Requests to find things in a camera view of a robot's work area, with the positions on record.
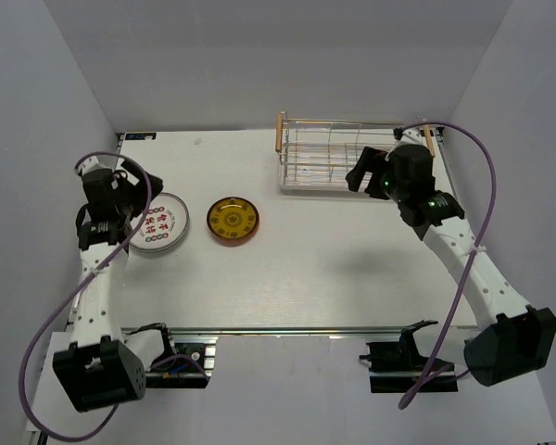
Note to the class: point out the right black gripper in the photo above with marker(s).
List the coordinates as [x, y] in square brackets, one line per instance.
[371, 160]

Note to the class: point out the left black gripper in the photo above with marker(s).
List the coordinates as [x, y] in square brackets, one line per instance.
[147, 185]

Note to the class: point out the white plate green rim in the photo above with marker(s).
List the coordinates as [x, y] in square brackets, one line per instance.
[160, 234]

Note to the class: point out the yellow patterned plate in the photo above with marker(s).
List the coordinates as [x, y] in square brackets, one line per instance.
[233, 211]

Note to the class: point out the white plate red lettering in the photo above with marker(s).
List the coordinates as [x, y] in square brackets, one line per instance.
[155, 253]

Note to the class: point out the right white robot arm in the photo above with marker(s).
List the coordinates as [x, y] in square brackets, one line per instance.
[515, 338]

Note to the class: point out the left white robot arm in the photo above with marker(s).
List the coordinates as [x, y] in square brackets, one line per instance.
[101, 366]

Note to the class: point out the black label sticker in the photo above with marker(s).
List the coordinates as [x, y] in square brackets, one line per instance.
[140, 136]

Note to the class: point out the metal wire dish rack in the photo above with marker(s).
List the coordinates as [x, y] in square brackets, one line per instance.
[316, 155]

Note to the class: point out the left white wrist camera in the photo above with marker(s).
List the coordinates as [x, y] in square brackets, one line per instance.
[90, 164]

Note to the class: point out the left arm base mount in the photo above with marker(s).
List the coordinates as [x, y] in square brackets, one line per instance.
[187, 360]

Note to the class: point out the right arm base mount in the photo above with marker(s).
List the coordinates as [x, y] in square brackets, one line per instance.
[395, 366]

